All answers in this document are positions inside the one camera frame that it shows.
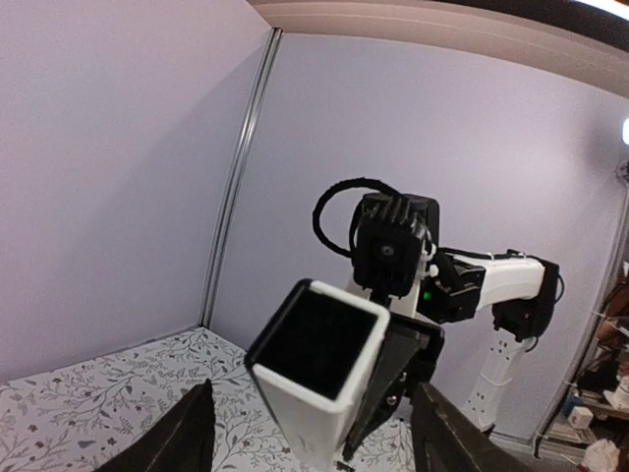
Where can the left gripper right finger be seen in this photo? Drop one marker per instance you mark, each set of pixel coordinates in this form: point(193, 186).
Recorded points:
point(445, 440)

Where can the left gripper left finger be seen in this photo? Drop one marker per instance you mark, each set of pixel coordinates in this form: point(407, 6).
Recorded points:
point(182, 440)

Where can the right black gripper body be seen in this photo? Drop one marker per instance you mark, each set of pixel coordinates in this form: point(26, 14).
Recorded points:
point(420, 345)

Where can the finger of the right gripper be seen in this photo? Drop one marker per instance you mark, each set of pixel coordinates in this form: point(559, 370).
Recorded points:
point(382, 397)

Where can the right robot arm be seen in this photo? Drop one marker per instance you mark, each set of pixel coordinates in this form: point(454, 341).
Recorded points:
point(521, 292)

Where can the white remote control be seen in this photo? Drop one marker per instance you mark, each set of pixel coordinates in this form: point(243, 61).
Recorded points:
point(311, 365)

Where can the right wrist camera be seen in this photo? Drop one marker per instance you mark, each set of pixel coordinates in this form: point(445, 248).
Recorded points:
point(392, 238)

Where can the floral patterned table mat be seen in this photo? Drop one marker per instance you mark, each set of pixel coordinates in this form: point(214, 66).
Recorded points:
point(76, 418)

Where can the right aluminium frame post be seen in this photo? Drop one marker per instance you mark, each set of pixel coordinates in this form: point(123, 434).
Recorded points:
point(236, 172)

